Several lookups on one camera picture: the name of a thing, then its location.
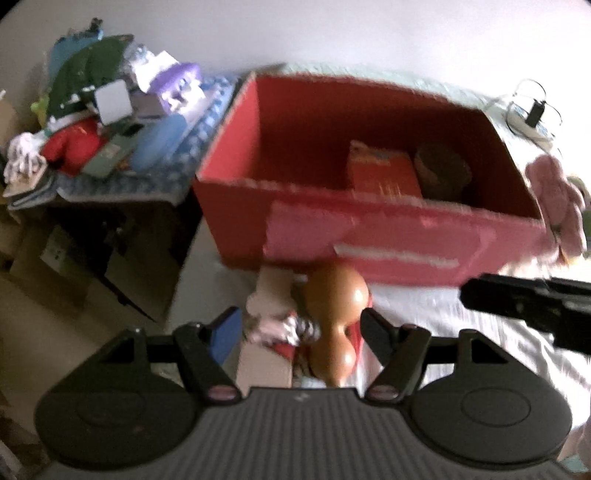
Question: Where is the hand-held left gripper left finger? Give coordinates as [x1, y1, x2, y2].
[90, 305, 243, 407]

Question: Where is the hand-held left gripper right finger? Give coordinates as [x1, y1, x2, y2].
[360, 308, 506, 406]

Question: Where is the white power strip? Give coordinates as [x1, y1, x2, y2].
[505, 102, 557, 151]

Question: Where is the small red flowered box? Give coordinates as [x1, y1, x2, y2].
[347, 140, 423, 199]

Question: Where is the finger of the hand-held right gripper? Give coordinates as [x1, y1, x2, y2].
[462, 273, 591, 356]

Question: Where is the red plush toy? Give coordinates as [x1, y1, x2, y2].
[39, 115, 105, 176]

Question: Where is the grey green flat box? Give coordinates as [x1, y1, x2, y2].
[83, 134, 139, 178]

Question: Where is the large red cardboard box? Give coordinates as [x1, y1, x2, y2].
[193, 71, 561, 288]

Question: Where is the blue checked cloth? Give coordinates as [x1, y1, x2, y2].
[55, 76, 241, 204]

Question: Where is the mauve pink teddy bear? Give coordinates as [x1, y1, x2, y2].
[526, 154, 589, 259]

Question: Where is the brown cardboard box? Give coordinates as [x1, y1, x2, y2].
[9, 226, 112, 319]

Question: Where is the brown gourd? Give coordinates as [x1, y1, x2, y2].
[302, 264, 370, 387]

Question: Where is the purple haired figure box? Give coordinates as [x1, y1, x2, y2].
[134, 62, 204, 116]

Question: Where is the white tentacled plush toy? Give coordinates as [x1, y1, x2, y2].
[4, 131, 44, 185]

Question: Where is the white square card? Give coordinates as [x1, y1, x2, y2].
[95, 79, 132, 123]

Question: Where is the black charging cable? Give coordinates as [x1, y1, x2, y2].
[510, 78, 564, 139]

